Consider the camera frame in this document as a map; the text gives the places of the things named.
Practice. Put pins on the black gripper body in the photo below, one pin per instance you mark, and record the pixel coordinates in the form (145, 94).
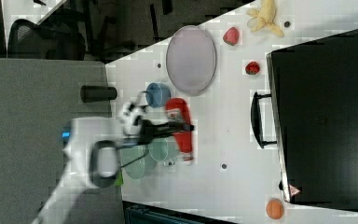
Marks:
(149, 131)

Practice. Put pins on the red ketchup bottle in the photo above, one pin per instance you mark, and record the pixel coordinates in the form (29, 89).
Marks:
(177, 111)

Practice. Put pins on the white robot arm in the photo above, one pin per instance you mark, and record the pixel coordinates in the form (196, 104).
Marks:
(92, 150)

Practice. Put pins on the green oval strainer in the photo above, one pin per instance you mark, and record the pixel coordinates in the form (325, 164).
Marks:
(137, 162)

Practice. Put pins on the green mug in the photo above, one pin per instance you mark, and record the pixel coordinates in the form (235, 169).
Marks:
(164, 150)

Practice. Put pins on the blue bowl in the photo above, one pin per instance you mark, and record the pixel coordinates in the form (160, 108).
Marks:
(157, 94)

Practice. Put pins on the black pot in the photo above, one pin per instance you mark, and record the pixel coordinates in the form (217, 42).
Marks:
(92, 94)

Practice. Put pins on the grey round plate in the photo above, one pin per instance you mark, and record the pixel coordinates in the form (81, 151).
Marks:
(191, 60)

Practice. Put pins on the small toy strawberry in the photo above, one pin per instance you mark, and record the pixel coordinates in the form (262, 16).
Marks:
(252, 68)

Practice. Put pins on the large toy strawberry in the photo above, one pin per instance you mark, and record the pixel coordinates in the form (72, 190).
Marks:
(231, 36)

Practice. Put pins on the black office chair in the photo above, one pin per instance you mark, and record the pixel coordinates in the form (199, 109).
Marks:
(76, 33)

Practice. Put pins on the toy orange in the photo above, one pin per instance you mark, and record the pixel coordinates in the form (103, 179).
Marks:
(274, 209)

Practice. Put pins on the toy peeled banana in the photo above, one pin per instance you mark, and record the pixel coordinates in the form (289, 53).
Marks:
(264, 17)

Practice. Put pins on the black toaster oven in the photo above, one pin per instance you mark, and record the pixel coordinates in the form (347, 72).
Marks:
(314, 96)

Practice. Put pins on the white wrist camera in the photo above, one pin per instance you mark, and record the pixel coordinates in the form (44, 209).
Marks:
(131, 117)

